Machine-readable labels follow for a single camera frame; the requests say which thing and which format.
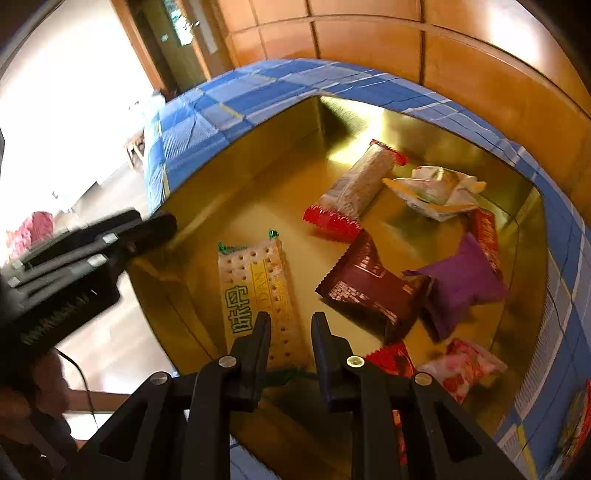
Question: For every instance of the blue plaid bed sheet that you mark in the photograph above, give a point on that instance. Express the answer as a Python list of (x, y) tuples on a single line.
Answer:
[(198, 115)]

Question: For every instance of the green-ended cracker packet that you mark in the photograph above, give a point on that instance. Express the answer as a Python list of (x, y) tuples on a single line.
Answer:
[(258, 286)]

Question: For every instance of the wooden wardrobe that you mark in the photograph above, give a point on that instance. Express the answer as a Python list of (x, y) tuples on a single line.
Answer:
[(461, 69)]

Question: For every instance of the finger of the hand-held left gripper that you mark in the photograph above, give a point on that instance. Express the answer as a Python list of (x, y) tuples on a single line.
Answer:
[(147, 228), (78, 300)]

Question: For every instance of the small red snack packet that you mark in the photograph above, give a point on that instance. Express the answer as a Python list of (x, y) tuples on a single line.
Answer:
[(487, 235)]

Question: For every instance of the yellow white snack packet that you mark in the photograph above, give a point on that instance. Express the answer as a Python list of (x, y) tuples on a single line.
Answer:
[(434, 194)]

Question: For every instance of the pink white candy packet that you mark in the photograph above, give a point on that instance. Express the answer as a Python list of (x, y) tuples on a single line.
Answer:
[(461, 367)]

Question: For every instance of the dark wooden door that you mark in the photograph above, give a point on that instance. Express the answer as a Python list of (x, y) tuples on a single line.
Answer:
[(175, 41)]

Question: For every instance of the gold box with black sides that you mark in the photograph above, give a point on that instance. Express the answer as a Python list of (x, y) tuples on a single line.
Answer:
[(286, 207)]

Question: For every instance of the shiny red foil packet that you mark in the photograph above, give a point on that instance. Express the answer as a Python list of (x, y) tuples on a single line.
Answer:
[(575, 429)]

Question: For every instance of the pink bag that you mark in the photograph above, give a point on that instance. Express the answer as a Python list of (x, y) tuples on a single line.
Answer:
[(30, 233)]

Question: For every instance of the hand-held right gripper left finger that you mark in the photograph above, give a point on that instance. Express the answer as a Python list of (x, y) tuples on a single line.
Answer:
[(259, 364)]

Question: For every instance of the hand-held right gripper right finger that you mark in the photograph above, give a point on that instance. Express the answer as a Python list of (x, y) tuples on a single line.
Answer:
[(323, 374)]

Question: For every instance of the dark brown snack packet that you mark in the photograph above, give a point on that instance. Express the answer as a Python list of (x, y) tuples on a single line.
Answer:
[(369, 286)]

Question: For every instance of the long wafer packet red ends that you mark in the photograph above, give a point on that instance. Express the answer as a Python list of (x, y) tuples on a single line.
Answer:
[(355, 189)]

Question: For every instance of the person's left hand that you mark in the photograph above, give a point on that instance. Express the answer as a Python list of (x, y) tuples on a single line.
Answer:
[(46, 385)]

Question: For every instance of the purple snack packet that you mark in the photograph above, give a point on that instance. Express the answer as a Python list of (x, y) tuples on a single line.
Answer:
[(461, 286)]

